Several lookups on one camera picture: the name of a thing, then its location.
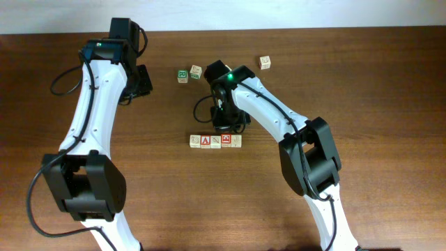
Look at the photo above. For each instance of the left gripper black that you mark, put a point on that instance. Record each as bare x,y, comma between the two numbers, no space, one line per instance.
146,85

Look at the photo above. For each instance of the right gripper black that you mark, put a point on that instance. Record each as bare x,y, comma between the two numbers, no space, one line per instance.
219,125

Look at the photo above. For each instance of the red E letter block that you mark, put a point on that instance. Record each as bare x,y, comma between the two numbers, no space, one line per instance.
226,140

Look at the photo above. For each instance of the wooden J block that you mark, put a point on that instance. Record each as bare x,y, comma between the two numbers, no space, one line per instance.
236,141

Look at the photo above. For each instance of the red A letter block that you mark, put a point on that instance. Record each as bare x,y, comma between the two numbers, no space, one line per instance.
205,141

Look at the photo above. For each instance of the wooden block with drawing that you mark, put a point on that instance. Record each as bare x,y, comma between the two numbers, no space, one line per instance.
195,141

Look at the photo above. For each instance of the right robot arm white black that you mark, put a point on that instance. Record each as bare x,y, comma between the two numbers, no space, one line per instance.
308,155

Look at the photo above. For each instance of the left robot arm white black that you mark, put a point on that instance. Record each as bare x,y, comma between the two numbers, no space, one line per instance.
82,178

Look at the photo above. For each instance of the green R letter block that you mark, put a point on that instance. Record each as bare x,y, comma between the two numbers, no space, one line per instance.
182,76

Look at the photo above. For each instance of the green edged wooden block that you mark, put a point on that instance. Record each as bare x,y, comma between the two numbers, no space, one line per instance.
195,72

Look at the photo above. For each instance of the wooden block far right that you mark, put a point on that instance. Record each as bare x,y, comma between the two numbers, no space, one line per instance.
264,62

